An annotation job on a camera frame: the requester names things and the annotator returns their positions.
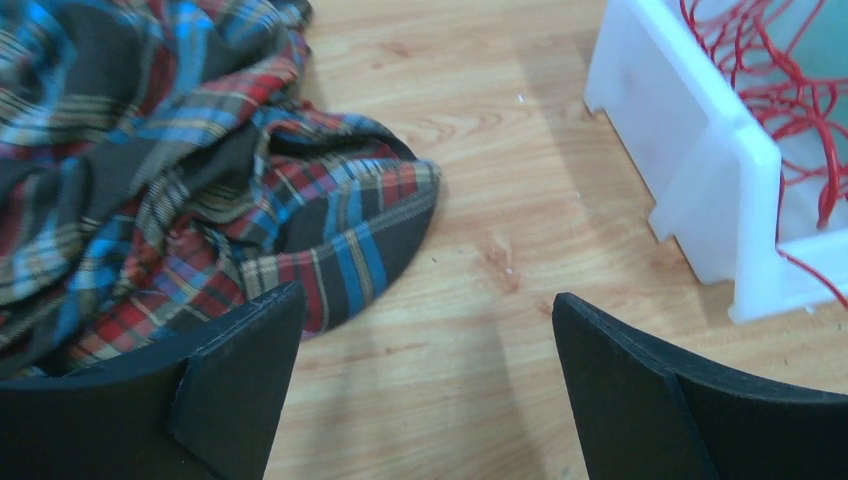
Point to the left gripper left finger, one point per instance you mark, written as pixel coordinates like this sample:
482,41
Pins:
204,404

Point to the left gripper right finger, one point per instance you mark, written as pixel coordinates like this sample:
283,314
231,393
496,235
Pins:
647,409

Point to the plaid flannel shirt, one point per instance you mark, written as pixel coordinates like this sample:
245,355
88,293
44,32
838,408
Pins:
159,168

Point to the white plastic bin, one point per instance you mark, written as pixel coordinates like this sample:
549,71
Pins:
735,115

